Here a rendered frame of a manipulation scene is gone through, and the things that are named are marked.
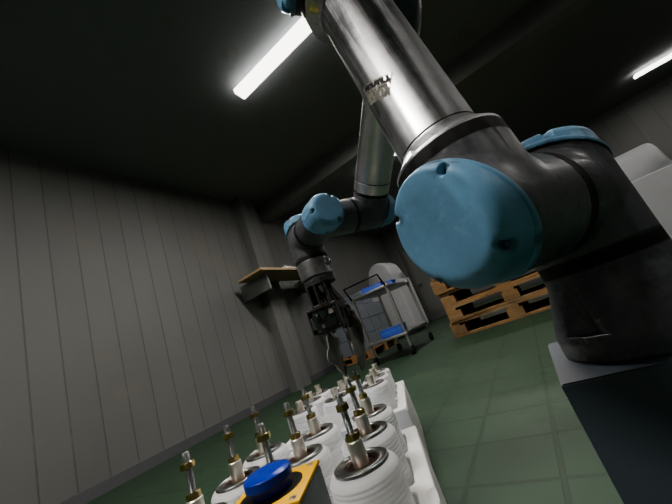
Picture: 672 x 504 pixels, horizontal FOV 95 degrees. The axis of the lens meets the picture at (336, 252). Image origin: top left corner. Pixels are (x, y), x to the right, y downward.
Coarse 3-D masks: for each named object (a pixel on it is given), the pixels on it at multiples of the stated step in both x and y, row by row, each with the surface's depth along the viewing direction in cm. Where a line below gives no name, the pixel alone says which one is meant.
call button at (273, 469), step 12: (264, 468) 27; (276, 468) 26; (288, 468) 26; (252, 480) 25; (264, 480) 24; (276, 480) 24; (288, 480) 26; (252, 492) 24; (264, 492) 24; (276, 492) 24
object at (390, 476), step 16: (384, 464) 38; (400, 464) 39; (336, 480) 38; (352, 480) 37; (368, 480) 36; (384, 480) 36; (400, 480) 38; (336, 496) 37; (352, 496) 36; (368, 496) 35; (384, 496) 36; (400, 496) 36
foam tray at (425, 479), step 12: (408, 432) 65; (408, 444) 59; (420, 444) 57; (408, 456) 54; (420, 456) 53; (420, 468) 49; (432, 468) 63; (420, 480) 45; (432, 480) 44; (420, 492) 42; (432, 492) 42
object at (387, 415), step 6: (390, 408) 62; (378, 414) 60; (384, 414) 60; (390, 414) 60; (372, 420) 59; (378, 420) 59; (384, 420) 59; (390, 420) 60; (396, 420) 61; (354, 426) 60; (396, 426) 60; (402, 438) 60; (402, 444) 59
